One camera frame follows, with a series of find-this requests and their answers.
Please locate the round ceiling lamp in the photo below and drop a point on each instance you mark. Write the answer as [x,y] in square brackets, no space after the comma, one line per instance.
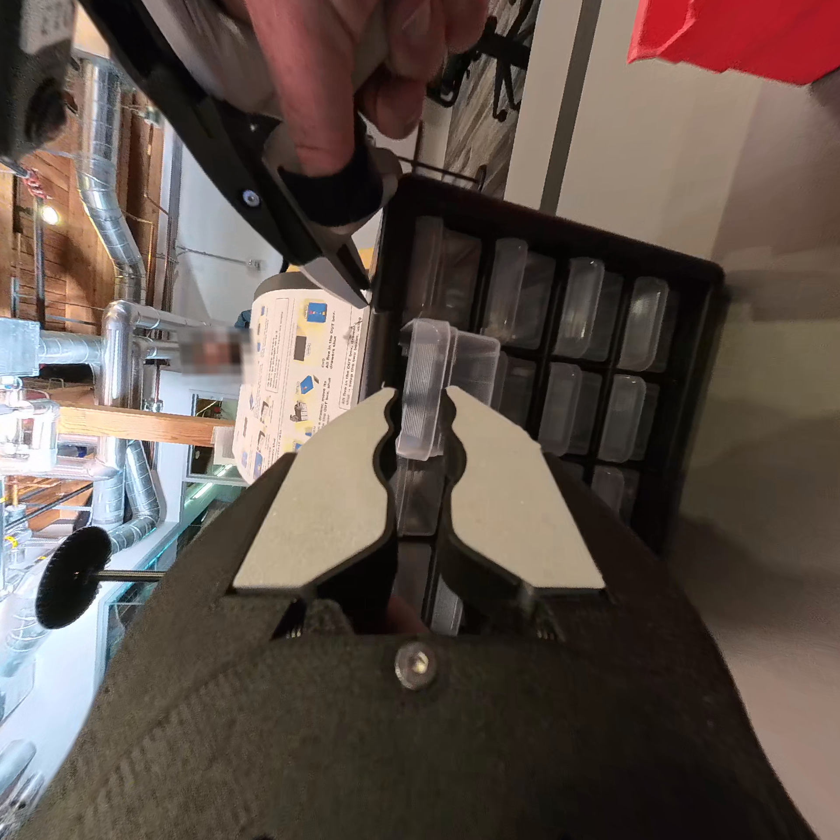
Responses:
[49,214]

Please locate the silver ventilation duct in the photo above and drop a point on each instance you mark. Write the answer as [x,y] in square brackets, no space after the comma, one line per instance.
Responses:
[141,485]
[121,341]
[98,164]

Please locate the black office chair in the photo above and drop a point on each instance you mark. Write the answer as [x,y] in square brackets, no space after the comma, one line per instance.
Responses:
[508,72]

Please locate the wooden beam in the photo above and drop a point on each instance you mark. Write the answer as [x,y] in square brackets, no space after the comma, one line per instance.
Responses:
[131,420]

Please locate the printed instruction sheet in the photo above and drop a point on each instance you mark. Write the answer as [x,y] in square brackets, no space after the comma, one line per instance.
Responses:
[308,367]

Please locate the black round knob on rod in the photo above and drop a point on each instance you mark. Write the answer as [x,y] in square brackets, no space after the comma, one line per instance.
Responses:
[65,577]

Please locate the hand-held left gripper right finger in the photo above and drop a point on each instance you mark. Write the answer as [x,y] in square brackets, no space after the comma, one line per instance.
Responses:
[518,512]

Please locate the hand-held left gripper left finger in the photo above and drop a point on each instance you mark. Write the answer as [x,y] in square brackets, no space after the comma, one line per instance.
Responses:
[315,499]

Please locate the black drawer cabinet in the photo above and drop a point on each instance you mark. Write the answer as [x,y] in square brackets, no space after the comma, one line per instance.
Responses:
[695,394]

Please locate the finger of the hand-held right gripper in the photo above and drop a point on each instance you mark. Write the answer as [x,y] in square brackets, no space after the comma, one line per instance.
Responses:
[331,275]

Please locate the red box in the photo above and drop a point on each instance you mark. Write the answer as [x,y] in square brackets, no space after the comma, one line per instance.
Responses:
[722,33]

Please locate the clear plastic drawer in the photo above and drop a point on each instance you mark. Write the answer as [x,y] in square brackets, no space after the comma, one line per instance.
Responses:
[420,394]

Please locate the grid of clear drawers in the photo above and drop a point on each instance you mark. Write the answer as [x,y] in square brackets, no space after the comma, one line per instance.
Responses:
[584,302]

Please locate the person's right hand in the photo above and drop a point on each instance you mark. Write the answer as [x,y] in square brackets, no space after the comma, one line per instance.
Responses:
[328,79]

